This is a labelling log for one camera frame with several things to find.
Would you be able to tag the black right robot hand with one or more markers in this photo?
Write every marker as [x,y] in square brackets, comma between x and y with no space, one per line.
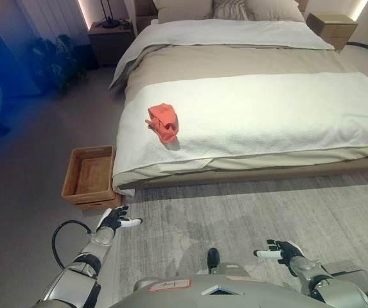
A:
[288,251]

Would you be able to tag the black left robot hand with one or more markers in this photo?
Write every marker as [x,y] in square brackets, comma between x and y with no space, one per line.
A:
[111,218]

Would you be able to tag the orange cloth garment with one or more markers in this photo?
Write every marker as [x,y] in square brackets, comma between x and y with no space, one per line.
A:
[162,120]

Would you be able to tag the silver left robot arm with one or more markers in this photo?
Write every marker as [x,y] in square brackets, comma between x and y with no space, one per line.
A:
[74,279]

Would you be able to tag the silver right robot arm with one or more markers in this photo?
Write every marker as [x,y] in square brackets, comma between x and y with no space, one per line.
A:
[331,288]

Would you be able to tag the brown woven basket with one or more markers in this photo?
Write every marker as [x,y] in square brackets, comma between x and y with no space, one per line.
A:
[93,173]

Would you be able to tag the grey floor rug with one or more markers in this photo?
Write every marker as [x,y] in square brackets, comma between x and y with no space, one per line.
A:
[235,218]

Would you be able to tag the silver robot torso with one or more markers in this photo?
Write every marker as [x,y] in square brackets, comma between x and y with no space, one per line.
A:
[187,295]

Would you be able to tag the green potted plant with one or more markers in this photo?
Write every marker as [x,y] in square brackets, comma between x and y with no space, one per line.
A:
[61,57]

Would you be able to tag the dark nightstand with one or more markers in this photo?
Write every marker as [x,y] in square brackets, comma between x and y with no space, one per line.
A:
[113,45]

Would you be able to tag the black table lamp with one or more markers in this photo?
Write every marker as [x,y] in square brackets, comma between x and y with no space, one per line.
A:
[110,23]

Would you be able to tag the beige pillows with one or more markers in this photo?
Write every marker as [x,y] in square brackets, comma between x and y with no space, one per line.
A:
[143,9]

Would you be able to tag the pale grey folded sheet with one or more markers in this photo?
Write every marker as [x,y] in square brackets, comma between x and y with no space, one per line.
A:
[219,32]

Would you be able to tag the plain beige pillow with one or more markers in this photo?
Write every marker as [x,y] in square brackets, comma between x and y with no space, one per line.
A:
[183,9]
[273,9]

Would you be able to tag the light wooden nightstand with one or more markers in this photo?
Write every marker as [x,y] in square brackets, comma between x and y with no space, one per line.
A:
[331,32]

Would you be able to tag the striped beige pillow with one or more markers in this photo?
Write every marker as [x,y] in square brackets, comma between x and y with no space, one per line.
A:
[230,9]

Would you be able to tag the beige bed frame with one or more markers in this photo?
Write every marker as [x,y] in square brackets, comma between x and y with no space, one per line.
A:
[267,171]

